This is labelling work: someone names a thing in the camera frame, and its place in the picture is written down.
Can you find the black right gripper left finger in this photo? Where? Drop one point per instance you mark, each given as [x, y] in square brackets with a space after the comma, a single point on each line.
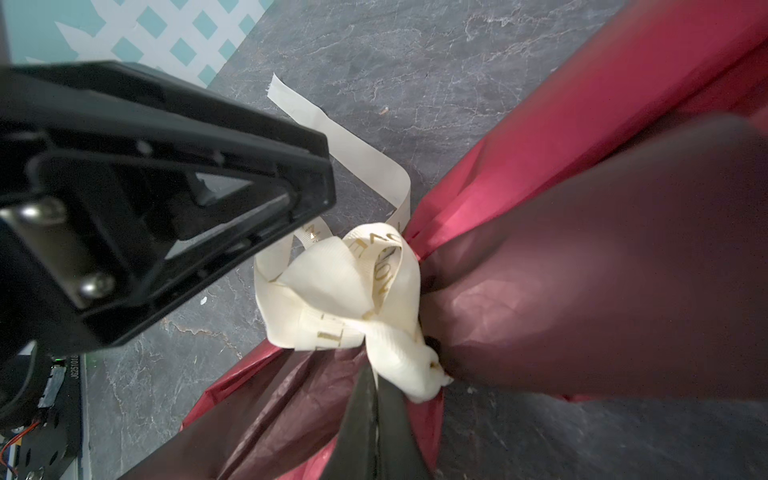
[355, 454]

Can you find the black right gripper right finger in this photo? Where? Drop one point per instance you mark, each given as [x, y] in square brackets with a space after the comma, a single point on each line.
[399, 456]

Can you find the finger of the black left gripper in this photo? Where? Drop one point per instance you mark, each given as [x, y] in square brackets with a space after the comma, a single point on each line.
[126, 191]

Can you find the cream ribbon strip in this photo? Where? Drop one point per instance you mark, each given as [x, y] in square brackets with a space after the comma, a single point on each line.
[318, 291]

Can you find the dark red wrapping paper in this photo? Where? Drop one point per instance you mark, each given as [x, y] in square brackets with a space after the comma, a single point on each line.
[607, 238]

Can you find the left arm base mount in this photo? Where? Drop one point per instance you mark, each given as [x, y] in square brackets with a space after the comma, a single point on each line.
[41, 416]

